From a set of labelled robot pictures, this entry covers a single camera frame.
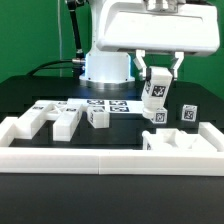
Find white chair seat part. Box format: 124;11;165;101
142;128;217;152

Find white marker base plate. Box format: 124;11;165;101
68;98;143;114

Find white U-shaped fence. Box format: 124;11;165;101
0;117;224;176

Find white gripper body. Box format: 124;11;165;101
96;0;220;56

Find white chair back frame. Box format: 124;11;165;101
15;101;82;142

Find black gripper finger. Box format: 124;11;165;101
170;52;184;80
134;50;147;80

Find black cable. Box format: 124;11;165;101
27;59;75;77

